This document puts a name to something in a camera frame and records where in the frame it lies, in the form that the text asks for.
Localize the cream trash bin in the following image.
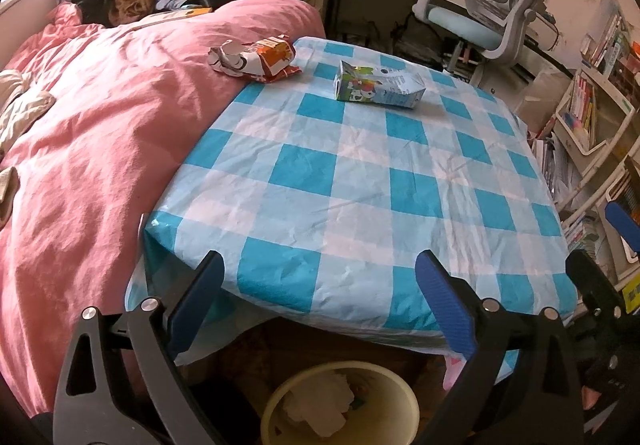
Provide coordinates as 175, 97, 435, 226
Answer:
260, 361, 421, 445

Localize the stack of books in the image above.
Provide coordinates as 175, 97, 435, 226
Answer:
530, 135, 616, 266

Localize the white bookshelf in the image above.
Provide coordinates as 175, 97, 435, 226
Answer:
552, 60, 640, 286

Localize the red snack wrapper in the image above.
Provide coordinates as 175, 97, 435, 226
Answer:
252, 65, 303, 84

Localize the pink blanket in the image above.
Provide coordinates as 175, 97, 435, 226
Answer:
0, 0, 327, 418

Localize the beige cloth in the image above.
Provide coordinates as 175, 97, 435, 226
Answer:
0, 166, 21, 228
0, 70, 57, 153

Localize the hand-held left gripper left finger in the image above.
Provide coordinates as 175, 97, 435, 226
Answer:
52, 250, 226, 445

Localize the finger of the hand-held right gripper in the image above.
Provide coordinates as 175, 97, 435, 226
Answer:
565, 250, 632, 322
604, 201, 640, 257

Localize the brown fuzzy cloth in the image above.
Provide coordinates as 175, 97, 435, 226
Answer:
109, 0, 157, 26

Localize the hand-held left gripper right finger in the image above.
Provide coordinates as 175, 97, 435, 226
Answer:
415, 249, 586, 445

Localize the green white milk carton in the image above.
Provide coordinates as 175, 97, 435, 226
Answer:
333, 60, 426, 110

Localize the blue checked tablecloth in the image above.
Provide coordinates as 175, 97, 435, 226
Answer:
125, 36, 578, 361

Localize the torn orange white carton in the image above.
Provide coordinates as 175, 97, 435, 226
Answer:
207, 36, 297, 78

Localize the beige paper bag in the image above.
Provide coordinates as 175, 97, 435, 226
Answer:
515, 70, 571, 136

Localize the row of upright books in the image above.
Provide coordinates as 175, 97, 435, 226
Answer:
580, 10, 636, 78

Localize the white orange book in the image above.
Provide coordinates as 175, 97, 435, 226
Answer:
125, 7, 213, 30

